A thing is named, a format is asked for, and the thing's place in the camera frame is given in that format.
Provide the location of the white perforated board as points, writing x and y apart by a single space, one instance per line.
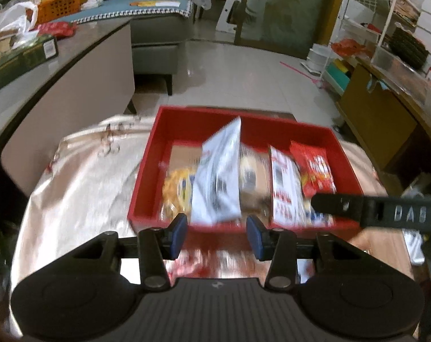
226 10

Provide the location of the red snack packet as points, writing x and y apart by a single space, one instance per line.
317 171

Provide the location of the orange plastic basket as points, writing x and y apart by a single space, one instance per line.
59 7

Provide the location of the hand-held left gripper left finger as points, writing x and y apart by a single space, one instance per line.
179 237

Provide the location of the yellow bread packet blue label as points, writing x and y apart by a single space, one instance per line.
176 192

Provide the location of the beige counter cabinet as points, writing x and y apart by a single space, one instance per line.
76 96

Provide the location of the white plastic bag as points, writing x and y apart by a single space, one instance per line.
9 17

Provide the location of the large white pouch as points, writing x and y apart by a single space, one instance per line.
215 185

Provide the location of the teal storage box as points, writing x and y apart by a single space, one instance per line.
338 74

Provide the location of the long white red-label packet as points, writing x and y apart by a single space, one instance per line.
285 185

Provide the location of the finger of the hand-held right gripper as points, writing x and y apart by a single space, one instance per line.
343 205

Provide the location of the clear acrylic box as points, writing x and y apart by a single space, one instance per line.
397 67

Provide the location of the dark woven basket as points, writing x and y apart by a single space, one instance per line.
409 48

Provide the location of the glass sliding door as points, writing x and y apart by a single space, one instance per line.
290 14

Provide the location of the shiny floral tablecloth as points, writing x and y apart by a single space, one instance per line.
76 185

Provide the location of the dark green box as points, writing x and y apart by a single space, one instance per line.
27 57

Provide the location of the clear-wrapped brown pastry packet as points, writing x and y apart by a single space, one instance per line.
253 185

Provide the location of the orange plastic bag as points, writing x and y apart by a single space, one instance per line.
350 46

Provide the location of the stack of white buckets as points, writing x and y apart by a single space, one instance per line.
318 58

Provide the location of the red cardboard box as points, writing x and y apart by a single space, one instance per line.
155 171

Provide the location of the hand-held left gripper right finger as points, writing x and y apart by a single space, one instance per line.
256 237

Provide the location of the grey sofa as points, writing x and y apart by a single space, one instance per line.
155 39

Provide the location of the wooden cabinet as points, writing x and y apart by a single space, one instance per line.
375 114

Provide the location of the blue lace-edged cloth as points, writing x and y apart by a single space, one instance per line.
130 9

